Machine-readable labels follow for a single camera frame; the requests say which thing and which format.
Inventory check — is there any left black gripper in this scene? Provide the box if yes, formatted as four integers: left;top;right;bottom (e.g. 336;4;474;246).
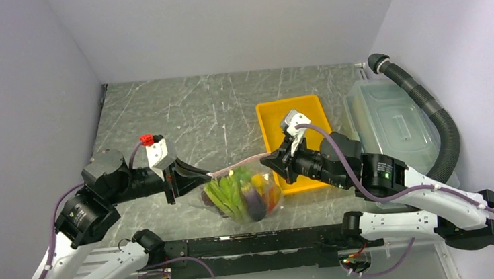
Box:
102;153;212;210

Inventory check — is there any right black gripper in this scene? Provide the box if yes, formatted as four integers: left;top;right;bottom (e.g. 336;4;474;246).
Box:
259;128;351;196

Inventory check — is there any yellow plastic tray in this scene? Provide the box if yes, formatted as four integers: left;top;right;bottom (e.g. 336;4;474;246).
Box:
254;92;342;198

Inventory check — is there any yellow banana bunch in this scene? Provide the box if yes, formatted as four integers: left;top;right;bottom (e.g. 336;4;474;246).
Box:
251;174;265;196

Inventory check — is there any orange red fruit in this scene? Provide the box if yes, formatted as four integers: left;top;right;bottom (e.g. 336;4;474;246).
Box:
263;185;282;213

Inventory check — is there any celery stalk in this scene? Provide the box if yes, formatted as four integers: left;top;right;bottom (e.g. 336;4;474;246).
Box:
204;167;252;223

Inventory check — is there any clear zip top bag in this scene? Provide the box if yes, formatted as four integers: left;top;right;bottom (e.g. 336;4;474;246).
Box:
187;153;284;224

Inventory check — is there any purple eggplant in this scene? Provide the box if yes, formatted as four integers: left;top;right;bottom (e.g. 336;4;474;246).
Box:
241;184;267;222

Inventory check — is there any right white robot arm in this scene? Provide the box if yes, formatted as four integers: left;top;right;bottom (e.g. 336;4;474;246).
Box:
259;124;494;251

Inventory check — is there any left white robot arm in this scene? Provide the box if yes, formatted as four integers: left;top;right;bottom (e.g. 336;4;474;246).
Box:
31;136;212;279

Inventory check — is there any clear plastic storage box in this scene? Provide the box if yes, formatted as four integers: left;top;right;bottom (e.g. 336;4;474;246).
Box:
341;79;440;174

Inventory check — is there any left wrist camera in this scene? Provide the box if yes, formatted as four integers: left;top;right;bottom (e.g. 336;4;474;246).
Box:
140;134;177;181

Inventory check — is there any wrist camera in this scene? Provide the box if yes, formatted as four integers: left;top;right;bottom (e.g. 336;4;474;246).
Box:
140;134;177;181
280;109;312;134

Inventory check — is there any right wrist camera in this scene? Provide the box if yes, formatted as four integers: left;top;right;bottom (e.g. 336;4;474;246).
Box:
280;109;312;134

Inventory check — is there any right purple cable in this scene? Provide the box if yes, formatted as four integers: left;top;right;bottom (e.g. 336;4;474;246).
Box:
294;106;494;279

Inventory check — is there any purple cable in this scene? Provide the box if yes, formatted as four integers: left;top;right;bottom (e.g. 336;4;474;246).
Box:
294;106;494;279
0;133;216;279

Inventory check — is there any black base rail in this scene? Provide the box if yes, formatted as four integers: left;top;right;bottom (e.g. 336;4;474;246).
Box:
143;224;384;279

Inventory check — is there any black corrugated hose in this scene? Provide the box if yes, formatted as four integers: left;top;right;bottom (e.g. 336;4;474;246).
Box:
366;46;464;191

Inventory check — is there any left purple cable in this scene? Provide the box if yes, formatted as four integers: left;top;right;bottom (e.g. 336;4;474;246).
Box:
0;133;216;279

